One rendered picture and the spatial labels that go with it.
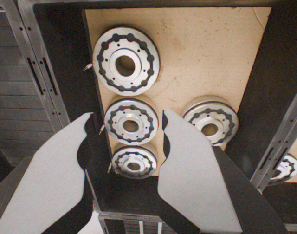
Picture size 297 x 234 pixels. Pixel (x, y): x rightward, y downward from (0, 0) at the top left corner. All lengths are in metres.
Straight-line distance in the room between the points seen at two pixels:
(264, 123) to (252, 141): 0.04
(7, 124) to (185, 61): 0.42
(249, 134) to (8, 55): 0.44
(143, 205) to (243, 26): 0.38
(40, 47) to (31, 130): 0.28
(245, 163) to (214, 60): 0.18
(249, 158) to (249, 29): 0.20
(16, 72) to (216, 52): 0.35
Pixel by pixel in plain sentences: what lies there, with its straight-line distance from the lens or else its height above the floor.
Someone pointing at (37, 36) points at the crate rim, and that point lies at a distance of 0.21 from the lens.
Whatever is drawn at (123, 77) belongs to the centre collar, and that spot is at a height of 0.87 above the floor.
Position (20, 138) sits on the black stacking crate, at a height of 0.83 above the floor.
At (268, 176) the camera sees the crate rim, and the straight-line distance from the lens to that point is 0.32.
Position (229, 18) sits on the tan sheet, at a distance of 0.28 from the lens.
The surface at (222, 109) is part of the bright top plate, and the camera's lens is 0.29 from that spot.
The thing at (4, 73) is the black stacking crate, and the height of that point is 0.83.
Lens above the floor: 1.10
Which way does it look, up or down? 57 degrees down
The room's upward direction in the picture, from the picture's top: 172 degrees counter-clockwise
